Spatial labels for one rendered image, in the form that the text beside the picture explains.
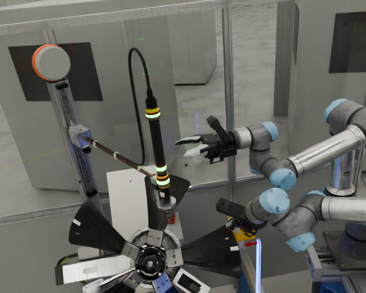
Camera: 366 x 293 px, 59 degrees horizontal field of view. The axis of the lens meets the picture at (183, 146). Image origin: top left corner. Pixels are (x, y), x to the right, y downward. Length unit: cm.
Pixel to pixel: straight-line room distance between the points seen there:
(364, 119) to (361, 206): 38
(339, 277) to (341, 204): 69
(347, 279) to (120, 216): 104
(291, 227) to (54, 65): 117
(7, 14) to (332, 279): 325
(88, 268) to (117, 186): 38
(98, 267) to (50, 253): 90
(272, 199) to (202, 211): 124
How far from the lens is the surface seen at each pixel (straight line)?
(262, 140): 117
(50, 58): 157
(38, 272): 250
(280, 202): 97
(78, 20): 168
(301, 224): 101
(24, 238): 231
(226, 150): 114
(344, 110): 136
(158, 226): 134
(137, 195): 159
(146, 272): 131
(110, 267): 149
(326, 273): 165
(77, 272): 153
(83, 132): 157
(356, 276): 169
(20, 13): 345
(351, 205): 103
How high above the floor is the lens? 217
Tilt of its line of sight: 28 degrees down
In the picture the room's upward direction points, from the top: 6 degrees counter-clockwise
